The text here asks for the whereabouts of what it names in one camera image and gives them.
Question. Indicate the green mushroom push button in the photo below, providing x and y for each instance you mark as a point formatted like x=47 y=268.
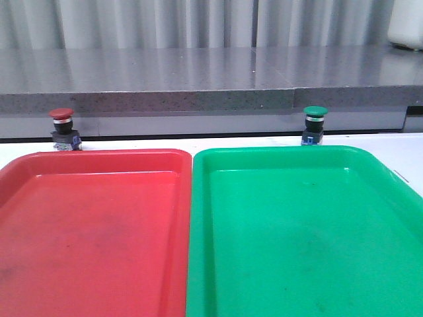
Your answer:
x=314 y=121

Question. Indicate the red mushroom push button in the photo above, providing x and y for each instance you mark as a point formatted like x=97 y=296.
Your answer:
x=64 y=137

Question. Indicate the green plastic tray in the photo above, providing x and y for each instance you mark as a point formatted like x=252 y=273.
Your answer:
x=302 y=231

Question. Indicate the grey stone platform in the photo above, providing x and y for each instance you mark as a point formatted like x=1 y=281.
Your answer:
x=153 y=93

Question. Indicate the red plastic tray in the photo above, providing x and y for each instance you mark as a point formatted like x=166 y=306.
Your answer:
x=95 y=233

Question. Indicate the white container in background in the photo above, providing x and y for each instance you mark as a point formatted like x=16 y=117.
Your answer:
x=405 y=25

